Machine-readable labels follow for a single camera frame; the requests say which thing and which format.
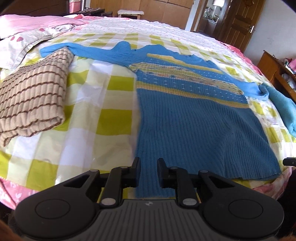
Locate wooden wardrobe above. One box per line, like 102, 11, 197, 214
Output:
90, 0, 194, 29

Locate teal folded garment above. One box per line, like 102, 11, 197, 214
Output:
259, 83, 295, 137

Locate beige brown striped folded garment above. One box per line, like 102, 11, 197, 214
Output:
1, 47, 74, 147

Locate pink pillow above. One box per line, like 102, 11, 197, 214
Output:
1, 15, 84, 39

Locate small stool with white cushion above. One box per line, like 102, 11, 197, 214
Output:
117, 9, 144, 20

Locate pink floral quilt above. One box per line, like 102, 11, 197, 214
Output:
1, 14, 96, 70

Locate pink cloth on cabinet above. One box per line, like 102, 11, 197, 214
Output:
288, 59, 296, 74

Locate brown wooden door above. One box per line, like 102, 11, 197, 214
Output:
218, 0, 265, 53

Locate dark wooden headboard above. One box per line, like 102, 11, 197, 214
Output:
1, 0, 69, 16

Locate dark bedside table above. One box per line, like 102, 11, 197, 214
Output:
73, 8, 113, 17

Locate pink storage box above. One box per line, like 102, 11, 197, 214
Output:
69, 0, 81, 13

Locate orange wooden shelf cabinet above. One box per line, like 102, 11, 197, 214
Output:
257, 51, 295, 102

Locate green checked bed sheet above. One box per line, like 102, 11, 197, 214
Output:
1, 18, 295, 191

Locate blue striped knit sweater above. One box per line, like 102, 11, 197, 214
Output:
40, 41, 281, 198

